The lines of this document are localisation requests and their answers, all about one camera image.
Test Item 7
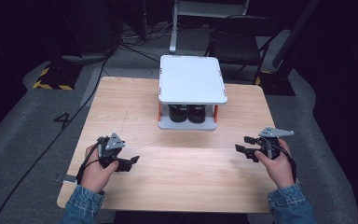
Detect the black stand with base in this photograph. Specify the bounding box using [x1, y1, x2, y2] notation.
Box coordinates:
[258, 0, 322, 97]

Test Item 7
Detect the yellow-black striped stand base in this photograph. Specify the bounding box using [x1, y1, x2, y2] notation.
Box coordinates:
[32, 63, 76, 91]

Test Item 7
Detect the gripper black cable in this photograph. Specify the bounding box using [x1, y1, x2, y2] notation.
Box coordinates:
[76, 136, 104, 186]
[260, 136, 298, 185]

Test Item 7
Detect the person's right hand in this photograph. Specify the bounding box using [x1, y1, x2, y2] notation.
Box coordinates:
[254, 137, 296, 189]

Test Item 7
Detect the long black floor cable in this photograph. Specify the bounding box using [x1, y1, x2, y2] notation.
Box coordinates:
[0, 49, 115, 224]

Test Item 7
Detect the grey tape piece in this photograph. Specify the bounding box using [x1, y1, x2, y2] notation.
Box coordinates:
[55, 174, 78, 185]

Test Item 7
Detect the black folding chair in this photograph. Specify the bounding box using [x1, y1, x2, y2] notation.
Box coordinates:
[204, 15, 282, 86]

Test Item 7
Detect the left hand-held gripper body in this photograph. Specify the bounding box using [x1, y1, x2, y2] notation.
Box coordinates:
[96, 132, 127, 170]

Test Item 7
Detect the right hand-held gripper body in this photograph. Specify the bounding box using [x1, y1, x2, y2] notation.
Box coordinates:
[256, 125, 296, 161]

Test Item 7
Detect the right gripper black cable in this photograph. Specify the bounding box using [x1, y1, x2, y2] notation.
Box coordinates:
[260, 136, 298, 185]

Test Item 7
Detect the white two-tier shoe rack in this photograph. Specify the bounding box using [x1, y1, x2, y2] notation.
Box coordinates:
[157, 54, 228, 132]

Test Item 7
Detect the person's left hand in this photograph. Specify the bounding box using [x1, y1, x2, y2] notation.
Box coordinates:
[79, 144, 120, 194]

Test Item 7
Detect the black sandal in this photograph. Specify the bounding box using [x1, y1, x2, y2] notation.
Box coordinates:
[168, 105, 189, 123]
[187, 105, 207, 124]

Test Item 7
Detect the white metal stand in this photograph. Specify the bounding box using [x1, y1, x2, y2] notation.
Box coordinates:
[168, 0, 252, 54]

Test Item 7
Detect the bundle of floor cables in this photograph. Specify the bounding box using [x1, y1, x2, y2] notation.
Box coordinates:
[117, 21, 176, 63]

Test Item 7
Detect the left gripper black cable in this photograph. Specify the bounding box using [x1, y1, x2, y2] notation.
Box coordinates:
[76, 136, 104, 186]

